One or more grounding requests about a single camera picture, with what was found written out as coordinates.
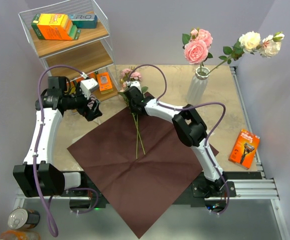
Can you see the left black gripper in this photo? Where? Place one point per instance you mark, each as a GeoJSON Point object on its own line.
{"type": "Point", "coordinates": [90, 114]}

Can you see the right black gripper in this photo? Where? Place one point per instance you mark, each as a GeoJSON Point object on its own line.
{"type": "Point", "coordinates": [132, 107]}

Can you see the red wrapping paper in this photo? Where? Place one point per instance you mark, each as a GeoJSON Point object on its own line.
{"type": "Point", "coordinates": [125, 144]}

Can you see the pink flower stem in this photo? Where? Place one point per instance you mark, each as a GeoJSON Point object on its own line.
{"type": "Point", "coordinates": [196, 46]}

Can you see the cream white flower stem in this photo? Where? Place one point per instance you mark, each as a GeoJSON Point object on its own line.
{"type": "Point", "coordinates": [251, 43]}

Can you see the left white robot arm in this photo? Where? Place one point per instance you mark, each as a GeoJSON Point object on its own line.
{"type": "Point", "coordinates": [37, 169]}

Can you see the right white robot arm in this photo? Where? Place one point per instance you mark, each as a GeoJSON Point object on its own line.
{"type": "Point", "coordinates": [190, 129]}

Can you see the white ribbed vase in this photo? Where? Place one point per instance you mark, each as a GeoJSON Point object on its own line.
{"type": "Point", "coordinates": [197, 86]}

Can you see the purple wavy cloth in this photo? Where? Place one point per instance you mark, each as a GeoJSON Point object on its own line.
{"type": "Point", "coordinates": [93, 102]}

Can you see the orange blister pack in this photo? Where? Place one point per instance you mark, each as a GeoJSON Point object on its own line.
{"type": "Point", "coordinates": [104, 81]}

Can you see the teal box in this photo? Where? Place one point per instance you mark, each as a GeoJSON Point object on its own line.
{"type": "Point", "coordinates": [84, 21]}

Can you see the orange sponge pack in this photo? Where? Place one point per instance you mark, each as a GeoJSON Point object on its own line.
{"type": "Point", "coordinates": [54, 26]}

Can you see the orange razor package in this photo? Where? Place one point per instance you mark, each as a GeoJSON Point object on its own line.
{"type": "Point", "coordinates": [244, 149]}

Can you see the metal tin can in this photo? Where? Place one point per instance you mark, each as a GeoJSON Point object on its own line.
{"type": "Point", "coordinates": [23, 219]}

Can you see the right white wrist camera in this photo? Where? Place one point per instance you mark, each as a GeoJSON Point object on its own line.
{"type": "Point", "coordinates": [134, 83]}

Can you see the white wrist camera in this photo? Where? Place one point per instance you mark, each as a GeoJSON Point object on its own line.
{"type": "Point", "coordinates": [88, 86]}
{"type": "Point", "coordinates": [134, 83]}

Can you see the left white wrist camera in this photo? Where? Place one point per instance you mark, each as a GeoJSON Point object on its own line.
{"type": "Point", "coordinates": [88, 86]}

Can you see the white wire wooden shelf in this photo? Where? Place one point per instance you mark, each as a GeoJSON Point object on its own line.
{"type": "Point", "coordinates": [92, 52]}

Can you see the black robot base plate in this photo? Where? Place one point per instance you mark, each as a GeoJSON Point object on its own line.
{"type": "Point", "coordinates": [156, 191]}

